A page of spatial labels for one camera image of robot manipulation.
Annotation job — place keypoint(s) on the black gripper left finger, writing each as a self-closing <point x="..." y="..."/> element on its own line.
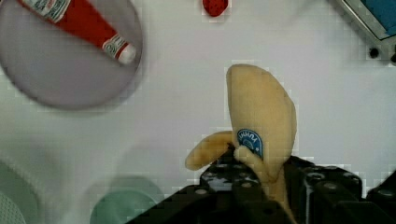
<point x="227" y="193"/>

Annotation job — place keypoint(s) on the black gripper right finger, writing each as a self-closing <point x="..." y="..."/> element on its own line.
<point x="332" y="195"/>

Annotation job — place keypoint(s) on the plush yellow banana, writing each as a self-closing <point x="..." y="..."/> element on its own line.
<point x="264" y="127"/>

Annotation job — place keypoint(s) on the green mug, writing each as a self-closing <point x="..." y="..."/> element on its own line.
<point x="121" y="199"/>

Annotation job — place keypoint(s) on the red strawberry toy near plate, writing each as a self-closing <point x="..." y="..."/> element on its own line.
<point x="215" y="8"/>

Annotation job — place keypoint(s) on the green perforated colander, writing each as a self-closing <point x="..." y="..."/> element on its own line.
<point x="18" y="203"/>

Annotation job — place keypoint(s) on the purple round plate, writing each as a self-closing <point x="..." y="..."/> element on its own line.
<point x="59" y="70"/>

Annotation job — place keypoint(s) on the red ketchup bottle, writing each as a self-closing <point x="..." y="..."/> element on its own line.
<point x="81" y="19"/>

